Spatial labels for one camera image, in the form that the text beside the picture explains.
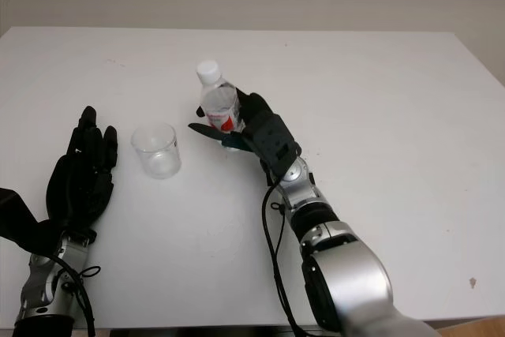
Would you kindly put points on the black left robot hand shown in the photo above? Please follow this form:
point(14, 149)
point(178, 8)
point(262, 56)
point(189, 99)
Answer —
point(81, 179)

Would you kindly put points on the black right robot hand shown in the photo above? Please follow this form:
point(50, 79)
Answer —
point(256, 110)

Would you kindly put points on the clear plastic water bottle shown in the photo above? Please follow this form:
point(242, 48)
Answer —
point(219, 104)

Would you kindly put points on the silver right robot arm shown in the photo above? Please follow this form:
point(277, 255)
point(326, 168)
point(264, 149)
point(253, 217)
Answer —
point(347, 270)

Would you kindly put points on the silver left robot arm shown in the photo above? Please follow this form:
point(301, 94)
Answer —
point(41, 278)

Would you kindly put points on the clear glass cup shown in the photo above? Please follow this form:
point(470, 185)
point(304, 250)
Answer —
point(157, 155)

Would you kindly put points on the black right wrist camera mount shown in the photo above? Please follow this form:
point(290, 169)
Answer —
point(272, 143)

